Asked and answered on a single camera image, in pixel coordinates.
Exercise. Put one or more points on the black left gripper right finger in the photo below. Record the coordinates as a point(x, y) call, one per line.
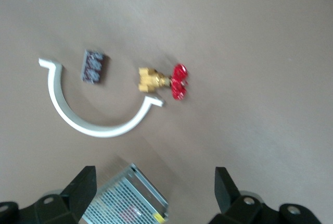
point(234, 208)

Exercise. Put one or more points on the dark brown cylindrical capacitor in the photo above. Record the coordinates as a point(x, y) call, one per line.
point(93, 67)

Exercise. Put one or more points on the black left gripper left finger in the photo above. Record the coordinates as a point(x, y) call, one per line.
point(65, 205)

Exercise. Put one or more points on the white half-round pipe clamp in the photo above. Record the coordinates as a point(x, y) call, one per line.
point(104, 131)

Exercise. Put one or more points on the perforated metal power supply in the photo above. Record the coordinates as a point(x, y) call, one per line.
point(125, 198)

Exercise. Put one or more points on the brown table mat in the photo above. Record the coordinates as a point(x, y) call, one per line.
point(247, 52)

